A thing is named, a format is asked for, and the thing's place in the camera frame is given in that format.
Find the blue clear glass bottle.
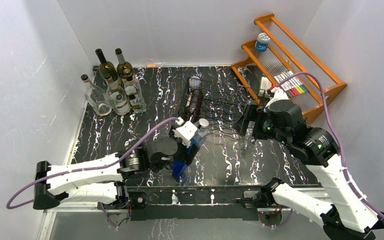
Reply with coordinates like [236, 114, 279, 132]
[169, 117, 211, 182]

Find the green silver-foil wine bottle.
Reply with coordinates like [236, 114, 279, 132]
[115, 48, 134, 81]

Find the pack of coloured markers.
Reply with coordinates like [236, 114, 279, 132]
[273, 70, 309, 98]

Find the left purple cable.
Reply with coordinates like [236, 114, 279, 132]
[5, 116, 181, 229]

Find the black wire wine rack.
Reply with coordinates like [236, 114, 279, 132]
[178, 77, 268, 138]

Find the blue white lidded jar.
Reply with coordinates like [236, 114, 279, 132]
[255, 32, 271, 52]

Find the dark green white-label wine bottle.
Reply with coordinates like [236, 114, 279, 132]
[95, 48, 119, 81]

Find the dark red gold-foil wine bottle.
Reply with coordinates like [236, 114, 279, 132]
[182, 89, 204, 123]

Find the small clear plastic cup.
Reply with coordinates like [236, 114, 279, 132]
[188, 75, 202, 90]

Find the clear bottle white gold label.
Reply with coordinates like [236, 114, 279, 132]
[80, 74, 113, 117]

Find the clear bottle black gold label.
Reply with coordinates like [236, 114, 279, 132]
[124, 76, 146, 113]

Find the white small box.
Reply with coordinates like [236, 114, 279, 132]
[258, 76, 272, 97]

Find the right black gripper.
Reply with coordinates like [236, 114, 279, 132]
[232, 103, 291, 147]

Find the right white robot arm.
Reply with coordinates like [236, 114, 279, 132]
[233, 99, 384, 240]

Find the orange wooden shelf rack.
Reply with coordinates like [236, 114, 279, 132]
[231, 13, 347, 124]

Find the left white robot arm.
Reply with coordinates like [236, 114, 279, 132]
[33, 129, 203, 210]

